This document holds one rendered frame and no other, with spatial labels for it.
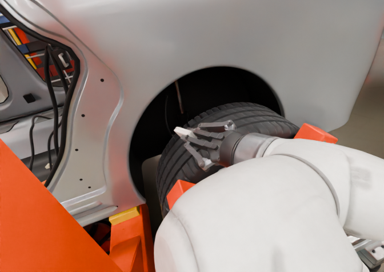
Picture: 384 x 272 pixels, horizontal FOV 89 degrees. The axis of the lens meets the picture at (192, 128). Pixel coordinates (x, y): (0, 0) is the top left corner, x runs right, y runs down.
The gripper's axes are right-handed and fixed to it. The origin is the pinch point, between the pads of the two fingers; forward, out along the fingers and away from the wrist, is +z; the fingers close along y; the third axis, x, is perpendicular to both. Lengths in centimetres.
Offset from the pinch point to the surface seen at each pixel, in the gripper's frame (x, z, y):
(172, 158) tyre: -11.0, 13.3, -5.7
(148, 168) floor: -98, 158, -17
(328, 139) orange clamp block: -23.9, -23.2, 21.7
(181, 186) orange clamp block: -7.5, -2.3, -11.6
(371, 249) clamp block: -40, -36, 3
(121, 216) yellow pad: -31, 46, -40
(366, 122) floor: -203, 13, 166
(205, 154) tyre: -9.2, -1.4, -0.4
